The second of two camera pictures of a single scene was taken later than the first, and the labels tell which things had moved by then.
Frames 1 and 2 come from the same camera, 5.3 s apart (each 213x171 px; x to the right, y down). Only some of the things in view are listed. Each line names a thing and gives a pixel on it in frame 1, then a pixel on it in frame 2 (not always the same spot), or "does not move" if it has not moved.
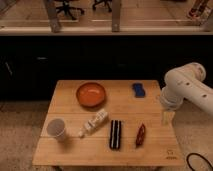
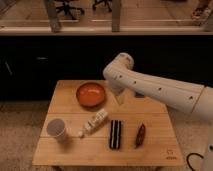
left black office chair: [67, 9] does not move
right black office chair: [107, 3] does not move
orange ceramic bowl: [91, 94] does not move
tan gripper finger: [167, 117] -> [120, 98]
